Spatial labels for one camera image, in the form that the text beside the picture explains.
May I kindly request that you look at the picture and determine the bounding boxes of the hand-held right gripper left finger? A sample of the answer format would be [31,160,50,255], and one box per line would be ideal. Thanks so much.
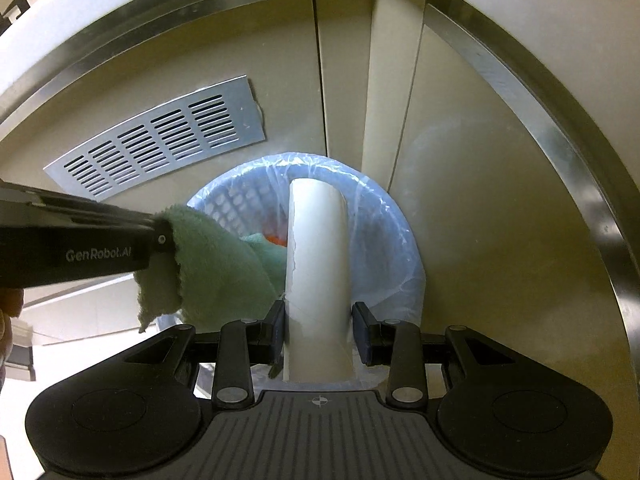
[122,300,286,409]

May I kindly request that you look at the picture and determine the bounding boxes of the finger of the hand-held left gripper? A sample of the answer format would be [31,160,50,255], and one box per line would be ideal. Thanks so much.
[0,182,153,224]
[0,201,173,256]

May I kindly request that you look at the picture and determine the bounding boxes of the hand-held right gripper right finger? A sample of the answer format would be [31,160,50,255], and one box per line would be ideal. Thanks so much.
[352,301,517,409]

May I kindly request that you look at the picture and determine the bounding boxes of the white cardboard tube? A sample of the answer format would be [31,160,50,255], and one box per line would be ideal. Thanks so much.
[282,178,358,383]

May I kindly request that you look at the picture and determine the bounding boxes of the green cloth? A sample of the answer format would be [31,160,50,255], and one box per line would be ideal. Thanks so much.
[136,203,288,333]

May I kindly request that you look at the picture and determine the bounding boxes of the blue mesh trash bin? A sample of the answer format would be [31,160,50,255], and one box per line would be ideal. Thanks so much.
[187,151,427,396]

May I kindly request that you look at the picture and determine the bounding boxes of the person's left hand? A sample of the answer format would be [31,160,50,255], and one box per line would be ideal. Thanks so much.
[0,288,24,386]

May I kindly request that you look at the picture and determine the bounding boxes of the grey cabinet vent grille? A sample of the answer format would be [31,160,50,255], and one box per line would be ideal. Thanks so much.
[44,76,266,200]

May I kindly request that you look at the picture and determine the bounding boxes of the black stove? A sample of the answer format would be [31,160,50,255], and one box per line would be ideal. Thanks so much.
[0,0,32,36]

